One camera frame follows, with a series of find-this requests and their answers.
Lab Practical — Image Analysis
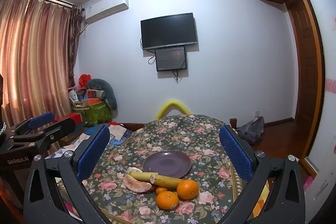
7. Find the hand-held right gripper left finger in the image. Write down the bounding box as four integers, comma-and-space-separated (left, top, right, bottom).
23, 124, 116, 224

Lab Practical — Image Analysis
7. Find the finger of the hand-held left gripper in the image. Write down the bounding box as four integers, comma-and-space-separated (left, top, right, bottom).
8, 112, 54, 135
12, 117, 76, 157

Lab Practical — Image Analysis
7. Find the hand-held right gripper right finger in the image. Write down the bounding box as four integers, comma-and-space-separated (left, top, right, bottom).
219, 124, 306, 224

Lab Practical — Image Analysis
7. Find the pale yellow sugarcane piece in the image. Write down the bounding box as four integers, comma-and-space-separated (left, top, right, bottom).
128, 171, 158, 184

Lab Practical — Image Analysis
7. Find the orange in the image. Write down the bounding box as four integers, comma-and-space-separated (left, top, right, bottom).
156, 191, 179, 211
176, 179, 199, 200

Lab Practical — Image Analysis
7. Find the purple plate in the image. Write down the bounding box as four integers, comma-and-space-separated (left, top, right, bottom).
142, 150, 192, 179

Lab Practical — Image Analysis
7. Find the green-yellow sugarcane piece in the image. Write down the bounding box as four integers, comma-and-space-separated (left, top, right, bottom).
150, 174, 185, 190

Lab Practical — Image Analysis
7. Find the person's left forearm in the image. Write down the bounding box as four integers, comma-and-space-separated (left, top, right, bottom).
0, 174, 25, 216

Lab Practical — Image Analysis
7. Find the red and grey box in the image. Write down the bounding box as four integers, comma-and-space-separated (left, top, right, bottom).
54, 113, 82, 125

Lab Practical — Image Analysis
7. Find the grey bag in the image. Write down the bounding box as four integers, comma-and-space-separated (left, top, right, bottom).
236, 116, 265, 146

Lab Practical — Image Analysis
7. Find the blue and white quilt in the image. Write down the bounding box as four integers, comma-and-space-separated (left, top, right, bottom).
50, 123, 134, 161

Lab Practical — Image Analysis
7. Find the orange box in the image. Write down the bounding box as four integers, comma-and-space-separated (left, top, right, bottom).
82, 98, 101, 107

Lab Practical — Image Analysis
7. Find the red plastic bag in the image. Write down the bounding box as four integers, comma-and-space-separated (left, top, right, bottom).
79, 74, 92, 88

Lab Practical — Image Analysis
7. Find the floral blanket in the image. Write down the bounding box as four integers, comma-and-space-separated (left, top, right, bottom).
83, 114, 271, 224

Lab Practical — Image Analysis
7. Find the grey plush toy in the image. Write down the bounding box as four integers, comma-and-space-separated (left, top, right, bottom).
87, 79, 118, 110

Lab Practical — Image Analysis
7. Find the pink striped curtain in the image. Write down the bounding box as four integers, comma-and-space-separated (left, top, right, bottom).
0, 0, 84, 132

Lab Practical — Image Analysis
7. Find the pink cloth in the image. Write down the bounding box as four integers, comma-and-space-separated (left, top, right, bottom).
303, 175, 314, 191

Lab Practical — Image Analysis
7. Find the yellow fuzzy hoop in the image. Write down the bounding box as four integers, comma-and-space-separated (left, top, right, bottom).
155, 100, 190, 121

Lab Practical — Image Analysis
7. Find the small black monitor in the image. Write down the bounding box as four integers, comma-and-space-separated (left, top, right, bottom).
155, 46, 187, 72

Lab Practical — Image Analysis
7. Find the wooden door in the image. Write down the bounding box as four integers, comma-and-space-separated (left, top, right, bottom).
285, 0, 324, 161

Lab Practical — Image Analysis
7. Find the white air conditioner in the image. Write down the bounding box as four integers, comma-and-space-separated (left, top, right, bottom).
83, 0, 130, 24

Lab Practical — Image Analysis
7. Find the black monitor cable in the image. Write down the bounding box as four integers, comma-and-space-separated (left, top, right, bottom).
171, 69, 184, 83

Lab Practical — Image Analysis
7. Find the black wall television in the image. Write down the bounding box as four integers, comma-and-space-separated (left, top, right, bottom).
140, 13, 198, 51

